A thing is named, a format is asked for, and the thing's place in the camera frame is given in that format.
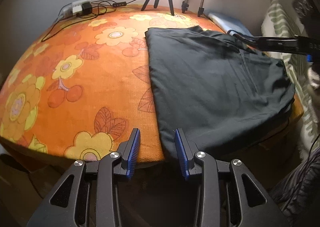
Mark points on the dark green pants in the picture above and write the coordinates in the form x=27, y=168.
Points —
x=222, y=94

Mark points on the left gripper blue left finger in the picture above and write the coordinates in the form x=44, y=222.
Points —
x=130, y=155

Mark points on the right hand white glove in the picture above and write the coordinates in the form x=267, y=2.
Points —
x=314, y=77

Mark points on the black power adapter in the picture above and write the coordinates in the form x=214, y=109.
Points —
x=86, y=8

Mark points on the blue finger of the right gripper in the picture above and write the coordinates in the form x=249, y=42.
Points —
x=245, y=42

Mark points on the white power strip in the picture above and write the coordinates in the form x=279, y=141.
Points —
x=67, y=10

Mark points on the orange floral bed cover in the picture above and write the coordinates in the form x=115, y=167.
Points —
x=78, y=93

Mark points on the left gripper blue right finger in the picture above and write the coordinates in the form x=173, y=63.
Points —
x=185, y=152

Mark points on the white power adapter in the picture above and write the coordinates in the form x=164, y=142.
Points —
x=77, y=9

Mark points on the green white patterned blanket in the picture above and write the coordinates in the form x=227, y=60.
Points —
x=297, y=70

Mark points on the folded blue jeans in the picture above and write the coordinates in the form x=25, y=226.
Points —
x=227, y=23

